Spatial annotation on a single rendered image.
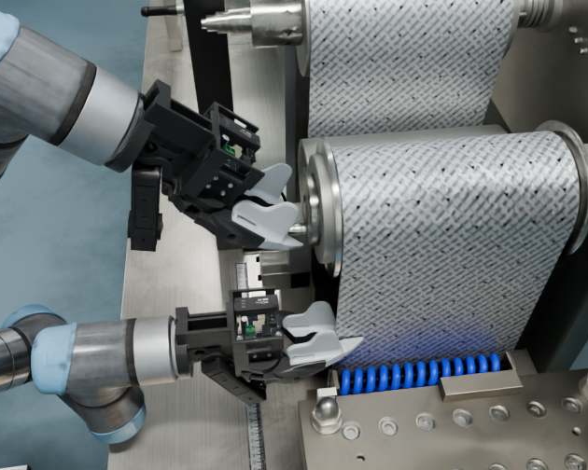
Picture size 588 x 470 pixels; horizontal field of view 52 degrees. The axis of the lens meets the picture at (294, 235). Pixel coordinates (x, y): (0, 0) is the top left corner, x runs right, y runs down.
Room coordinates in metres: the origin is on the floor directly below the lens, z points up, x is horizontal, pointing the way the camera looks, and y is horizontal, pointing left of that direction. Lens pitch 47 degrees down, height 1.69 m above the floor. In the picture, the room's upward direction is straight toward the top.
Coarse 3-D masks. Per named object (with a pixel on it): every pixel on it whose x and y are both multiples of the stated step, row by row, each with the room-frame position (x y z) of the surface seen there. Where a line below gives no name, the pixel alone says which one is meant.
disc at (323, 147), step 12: (324, 144) 0.47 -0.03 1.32; (324, 156) 0.47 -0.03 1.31; (336, 180) 0.42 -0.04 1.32; (336, 192) 0.41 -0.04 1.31; (336, 204) 0.40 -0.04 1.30; (336, 216) 0.40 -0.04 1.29; (336, 228) 0.39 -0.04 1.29; (336, 240) 0.39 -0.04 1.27; (336, 252) 0.38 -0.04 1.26; (336, 264) 0.38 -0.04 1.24; (336, 276) 0.39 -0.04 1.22
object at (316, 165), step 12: (312, 156) 0.48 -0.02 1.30; (312, 168) 0.48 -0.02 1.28; (324, 168) 0.45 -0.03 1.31; (576, 168) 0.46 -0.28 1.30; (324, 180) 0.44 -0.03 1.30; (324, 192) 0.42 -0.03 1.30; (324, 204) 0.41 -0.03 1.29; (324, 216) 0.41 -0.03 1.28; (324, 228) 0.40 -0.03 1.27; (324, 240) 0.40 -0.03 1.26; (324, 252) 0.40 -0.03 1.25
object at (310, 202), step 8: (304, 176) 0.47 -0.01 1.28; (312, 176) 0.46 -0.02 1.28; (304, 184) 0.46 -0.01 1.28; (312, 184) 0.45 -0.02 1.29; (304, 192) 0.46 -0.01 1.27; (312, 192) 0.44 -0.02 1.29; (304, 200) 0.46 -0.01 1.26; (312, 200) 0.43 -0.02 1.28; (304, 208) 0.46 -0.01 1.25; (312, 208) 0.43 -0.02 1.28; (304, 216) 0.46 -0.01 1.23; (312, 216) 0.42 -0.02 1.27; (312, 224) 0.42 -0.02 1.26; (320, 224) 0.42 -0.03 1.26; (312, 232) 0.41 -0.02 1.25; (320, 232) 0.42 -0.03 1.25; (312, 240) 0.41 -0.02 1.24
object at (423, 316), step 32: (352, 288) 0.39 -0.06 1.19; (384, 288) 0.40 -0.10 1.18; (416, 288) 0.40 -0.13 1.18; (448, 288) 0.41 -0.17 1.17; (480, 288) 0.41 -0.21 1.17; (512, 288) 0.42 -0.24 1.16; (352, 320) 0.39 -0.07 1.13; (384, 320) 0.40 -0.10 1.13; (416, 320) 0.40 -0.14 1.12; (448, 320) 0.41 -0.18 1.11; (480, 320) 0.41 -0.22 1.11; (512, 320) 0.42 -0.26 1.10; (352, 352) 0.39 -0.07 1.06; (384, 352) 0.40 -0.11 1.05; (416, 352) 0.40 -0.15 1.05; (448, 352) 0.41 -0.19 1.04; (480, 352) 0.41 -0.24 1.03
